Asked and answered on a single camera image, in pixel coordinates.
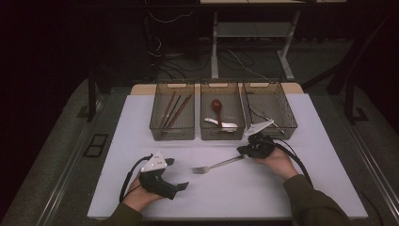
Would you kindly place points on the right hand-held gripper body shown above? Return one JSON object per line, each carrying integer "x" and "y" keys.
{"x": 262, "y": 147}

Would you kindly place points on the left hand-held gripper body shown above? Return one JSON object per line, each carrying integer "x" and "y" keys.
{"x": 155, "y": 183}

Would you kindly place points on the white ceramic spoon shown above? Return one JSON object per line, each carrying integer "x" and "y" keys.
{"x": 230, "y": 125}

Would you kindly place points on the metal fork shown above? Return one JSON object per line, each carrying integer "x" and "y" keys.
{"x": 219, "y": 163}

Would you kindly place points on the metal table knife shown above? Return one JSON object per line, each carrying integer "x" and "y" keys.
{"x": 260, "y": 114}

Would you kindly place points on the translucent grey storage bin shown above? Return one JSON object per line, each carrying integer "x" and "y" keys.
{"x": 276, "y": 100}
{"x": 188, "y": 122}
{"x": 232, "y": 103}

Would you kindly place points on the brown wooden chopstick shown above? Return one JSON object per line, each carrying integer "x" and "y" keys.
{"x": 167, "y": 109}
{"x": 180, "y": 110}

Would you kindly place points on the red-brown wooden spoon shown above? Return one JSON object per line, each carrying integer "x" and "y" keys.
{"x": 216, "y": 104}

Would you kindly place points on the person's left hand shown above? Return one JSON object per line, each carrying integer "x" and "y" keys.
{"x": 138, "y": 197}

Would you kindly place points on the person's right hand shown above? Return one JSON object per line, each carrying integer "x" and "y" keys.
{"x": 279, "y": 163}

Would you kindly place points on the white table cover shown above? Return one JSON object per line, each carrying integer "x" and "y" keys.
{"x": 313, "y": 157}

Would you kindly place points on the black metal stand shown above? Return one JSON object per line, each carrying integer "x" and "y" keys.
{"x": 91, "y": 100}
{"x": 349, "y": 100}

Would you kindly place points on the white metal desk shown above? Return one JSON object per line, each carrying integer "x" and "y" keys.
{"x": 214, "y": 47}

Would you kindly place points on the metal floor rail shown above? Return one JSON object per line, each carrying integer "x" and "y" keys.
{"x": 373, "y": 166}
{"x": 62, "y": 185}

